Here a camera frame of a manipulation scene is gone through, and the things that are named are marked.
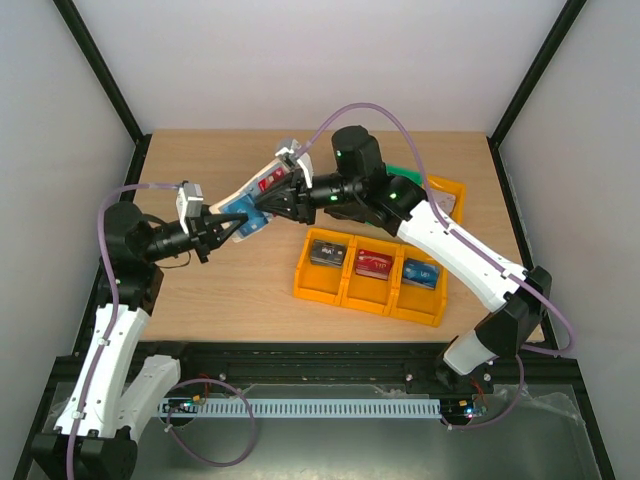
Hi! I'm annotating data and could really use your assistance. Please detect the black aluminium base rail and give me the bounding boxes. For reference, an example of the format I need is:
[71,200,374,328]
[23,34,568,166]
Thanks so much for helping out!
[49,341,586,396]

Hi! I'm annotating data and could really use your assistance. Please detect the black frame post left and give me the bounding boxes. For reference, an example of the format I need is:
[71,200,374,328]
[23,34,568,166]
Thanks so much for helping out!
[53,0,151,146]

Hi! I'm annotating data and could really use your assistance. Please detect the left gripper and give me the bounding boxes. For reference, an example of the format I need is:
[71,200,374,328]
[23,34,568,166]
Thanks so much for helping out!
[142,205,248,264]

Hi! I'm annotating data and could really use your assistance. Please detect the green bin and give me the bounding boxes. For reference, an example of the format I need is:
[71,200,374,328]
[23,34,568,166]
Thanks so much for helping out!
[367,163,426,229]

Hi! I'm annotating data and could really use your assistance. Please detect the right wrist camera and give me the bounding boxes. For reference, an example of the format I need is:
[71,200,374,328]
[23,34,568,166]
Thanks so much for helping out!
[275,137,314,188]

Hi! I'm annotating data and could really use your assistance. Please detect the white card stack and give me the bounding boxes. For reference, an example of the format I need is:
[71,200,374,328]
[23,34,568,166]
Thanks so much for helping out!
[432,189,457,216]

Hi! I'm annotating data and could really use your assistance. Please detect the black VIP card stack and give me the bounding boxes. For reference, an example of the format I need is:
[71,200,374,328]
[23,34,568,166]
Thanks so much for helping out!
[309,239,347,267]

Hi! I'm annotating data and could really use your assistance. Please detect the black frame post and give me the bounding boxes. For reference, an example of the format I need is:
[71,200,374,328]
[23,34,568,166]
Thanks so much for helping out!
[488,0,589,146]
[53,0,151,146]

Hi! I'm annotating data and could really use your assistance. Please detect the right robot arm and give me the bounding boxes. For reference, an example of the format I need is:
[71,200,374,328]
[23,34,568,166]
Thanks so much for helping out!
[255,126,552,392]

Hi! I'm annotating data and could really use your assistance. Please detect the yellow bin lower left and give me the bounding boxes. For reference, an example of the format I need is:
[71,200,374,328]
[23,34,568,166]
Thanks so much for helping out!
[293,228,355,306]

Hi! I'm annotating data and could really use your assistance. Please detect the white slotted cable duct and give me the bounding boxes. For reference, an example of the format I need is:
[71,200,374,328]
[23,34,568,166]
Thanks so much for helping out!
[158,398,441,419]

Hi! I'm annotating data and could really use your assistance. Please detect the yellow bin upper right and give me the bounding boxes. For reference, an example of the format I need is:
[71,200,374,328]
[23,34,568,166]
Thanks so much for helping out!
[421,175,466,225]

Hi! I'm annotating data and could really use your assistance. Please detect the yellow bin lower right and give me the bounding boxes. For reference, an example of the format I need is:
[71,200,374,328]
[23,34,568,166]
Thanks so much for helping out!
[390,245,448,328]

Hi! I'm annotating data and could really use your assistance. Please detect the red credit card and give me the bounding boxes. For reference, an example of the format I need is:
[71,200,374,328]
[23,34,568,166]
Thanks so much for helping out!
[258,167,287,192]

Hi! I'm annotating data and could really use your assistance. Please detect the black frame post right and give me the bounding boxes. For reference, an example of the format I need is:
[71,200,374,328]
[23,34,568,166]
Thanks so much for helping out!
[488,0,589,146]

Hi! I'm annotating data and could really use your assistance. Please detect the black bin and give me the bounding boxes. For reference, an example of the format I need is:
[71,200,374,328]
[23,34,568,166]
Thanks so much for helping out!
[324,203,372,223]

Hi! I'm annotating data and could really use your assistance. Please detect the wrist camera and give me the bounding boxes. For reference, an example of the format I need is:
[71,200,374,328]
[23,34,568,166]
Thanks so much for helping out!
[275,137,314,188]
[176,181,204,234]

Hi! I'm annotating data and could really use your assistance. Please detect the red VIP card stack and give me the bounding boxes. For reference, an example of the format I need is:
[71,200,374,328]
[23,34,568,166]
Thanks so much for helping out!
[354,249,394,280]

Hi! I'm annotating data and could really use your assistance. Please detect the blue VIP card stack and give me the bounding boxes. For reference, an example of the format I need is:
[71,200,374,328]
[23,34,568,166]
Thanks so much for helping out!
[402,258,440,290]

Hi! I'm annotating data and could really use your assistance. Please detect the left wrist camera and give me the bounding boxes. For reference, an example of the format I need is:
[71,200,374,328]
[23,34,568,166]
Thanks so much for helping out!
[176,181,204,234]

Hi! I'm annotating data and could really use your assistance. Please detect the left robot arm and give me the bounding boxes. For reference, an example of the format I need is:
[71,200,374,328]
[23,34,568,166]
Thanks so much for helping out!
[31,202,248,479]

